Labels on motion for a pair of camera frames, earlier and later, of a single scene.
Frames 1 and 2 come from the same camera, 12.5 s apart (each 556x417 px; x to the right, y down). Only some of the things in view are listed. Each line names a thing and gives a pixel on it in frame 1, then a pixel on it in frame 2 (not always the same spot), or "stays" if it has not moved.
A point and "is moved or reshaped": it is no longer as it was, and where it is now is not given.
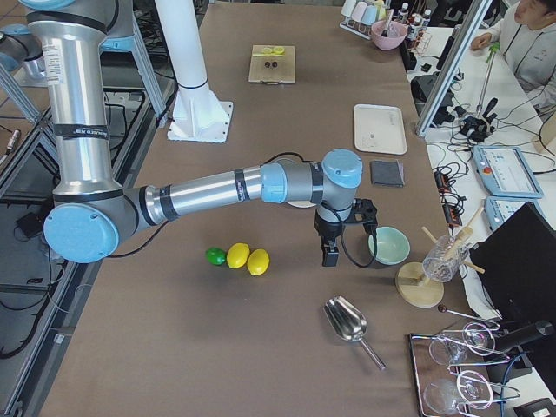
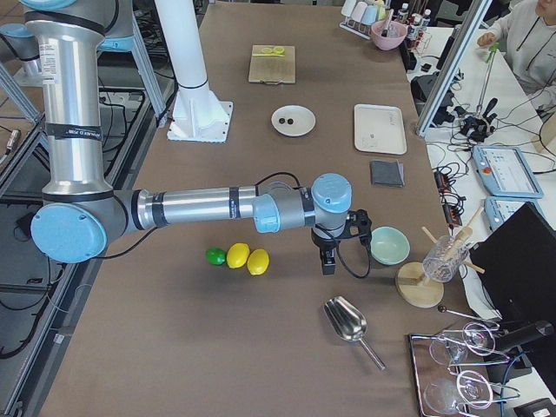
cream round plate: x=301 y=203 is moved or reshaped
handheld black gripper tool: x=479 y=128 stays
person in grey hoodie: x=526 y=36 stays
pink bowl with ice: x=394 y=38 stays
